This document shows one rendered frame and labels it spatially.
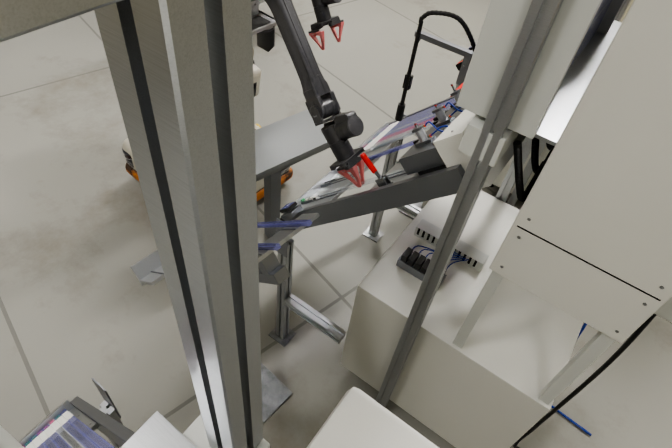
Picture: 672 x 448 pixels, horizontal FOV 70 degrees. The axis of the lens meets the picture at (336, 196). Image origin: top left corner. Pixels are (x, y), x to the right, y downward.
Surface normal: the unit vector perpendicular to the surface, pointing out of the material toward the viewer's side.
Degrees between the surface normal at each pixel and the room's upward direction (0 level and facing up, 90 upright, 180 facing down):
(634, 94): 90
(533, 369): 0
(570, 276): 90
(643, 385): 0
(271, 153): 0
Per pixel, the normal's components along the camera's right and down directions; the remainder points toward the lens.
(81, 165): 0.10, -0.70
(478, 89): -0.58, 0.54
